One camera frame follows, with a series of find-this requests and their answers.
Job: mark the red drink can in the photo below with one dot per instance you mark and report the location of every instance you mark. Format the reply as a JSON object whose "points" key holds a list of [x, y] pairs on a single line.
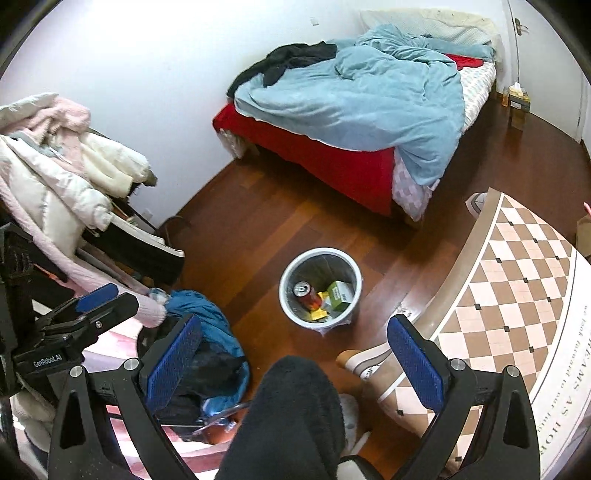
{"points": [[307, 295]]}

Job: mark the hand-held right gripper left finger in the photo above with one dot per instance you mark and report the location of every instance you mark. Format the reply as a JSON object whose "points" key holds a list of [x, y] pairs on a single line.
{"points": [[175, 360]]}

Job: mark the printed checkered tablecloth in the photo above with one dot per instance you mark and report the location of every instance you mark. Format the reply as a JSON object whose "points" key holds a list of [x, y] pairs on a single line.
{"points": [[508, 300]]}

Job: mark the white slipper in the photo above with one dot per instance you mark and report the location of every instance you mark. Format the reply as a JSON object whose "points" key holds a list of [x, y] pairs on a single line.
{"points": [[351, 415]]}

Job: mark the pile of clothes on chair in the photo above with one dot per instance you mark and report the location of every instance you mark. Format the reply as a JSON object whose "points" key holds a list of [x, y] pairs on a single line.
{"points": [[60, 120]]}

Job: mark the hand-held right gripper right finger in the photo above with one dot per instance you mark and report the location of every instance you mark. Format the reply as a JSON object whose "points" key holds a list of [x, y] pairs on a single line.
{"points": [[415, 364]]}

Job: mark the white puffer jacket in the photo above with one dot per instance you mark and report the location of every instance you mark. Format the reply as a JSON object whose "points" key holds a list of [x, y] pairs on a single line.
{"points": [[51, 194]]}

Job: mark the grey shoe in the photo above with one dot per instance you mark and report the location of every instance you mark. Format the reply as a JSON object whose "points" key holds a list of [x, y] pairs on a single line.
{"points": [[475, 205]]}

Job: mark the grey trash bin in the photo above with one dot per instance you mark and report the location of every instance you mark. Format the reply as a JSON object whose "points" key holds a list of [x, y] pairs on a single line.
{"points": [[288, 295]]}

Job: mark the tissue box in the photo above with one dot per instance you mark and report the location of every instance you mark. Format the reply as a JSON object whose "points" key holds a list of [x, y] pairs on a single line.
{"points": [[518, 96]]}

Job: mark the blue jacket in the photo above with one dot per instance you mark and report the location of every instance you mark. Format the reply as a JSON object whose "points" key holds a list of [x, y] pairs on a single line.
{"points": [[207, 323]]}

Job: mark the person's dark fleece leg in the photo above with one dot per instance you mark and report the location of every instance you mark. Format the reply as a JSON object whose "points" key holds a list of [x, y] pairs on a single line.
{"points": [[286, 415]]}

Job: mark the green cardboard box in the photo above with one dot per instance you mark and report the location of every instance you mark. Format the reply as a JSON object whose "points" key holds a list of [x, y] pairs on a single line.
{"points": [[340, 295]]}

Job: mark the black clothing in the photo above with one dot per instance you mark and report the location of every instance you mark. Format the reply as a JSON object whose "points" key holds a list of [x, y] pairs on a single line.
{"points": [[286, 57]]}

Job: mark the yellow wrapper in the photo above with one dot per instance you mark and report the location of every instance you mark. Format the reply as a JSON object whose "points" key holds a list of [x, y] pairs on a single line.
{"points": [[317, 315]]}

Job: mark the checked white mattress cover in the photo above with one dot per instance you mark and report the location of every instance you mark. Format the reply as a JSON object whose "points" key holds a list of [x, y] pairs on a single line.
{"points": [[475, 87]]}

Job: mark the white pillow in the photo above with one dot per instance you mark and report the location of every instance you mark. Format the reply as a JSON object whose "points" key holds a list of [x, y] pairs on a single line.
{"points": [[438, 25]]}

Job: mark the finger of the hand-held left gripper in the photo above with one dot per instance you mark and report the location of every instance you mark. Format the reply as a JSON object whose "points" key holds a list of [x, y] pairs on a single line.
{"points": [[97, 296], [113, 308]]}

